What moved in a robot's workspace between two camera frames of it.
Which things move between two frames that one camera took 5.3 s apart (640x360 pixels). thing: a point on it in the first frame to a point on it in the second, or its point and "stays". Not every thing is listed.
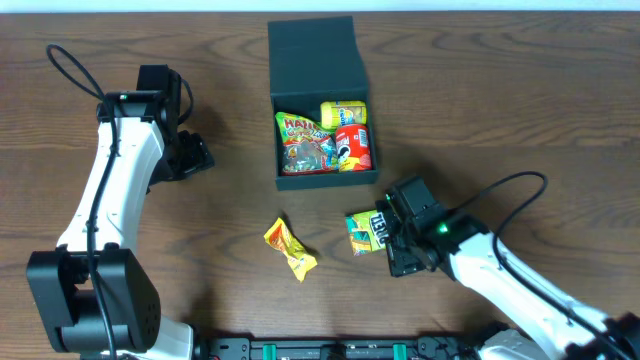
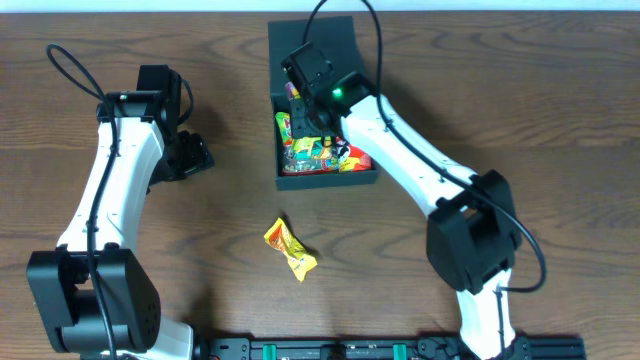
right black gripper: (391, 238) to (307, 126)
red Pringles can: (354, 149) stays
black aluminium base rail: (334, 348) stays
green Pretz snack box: (368, 231) to (284, 119)
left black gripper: (198, 155) stays
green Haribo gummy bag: (306, 147) stays
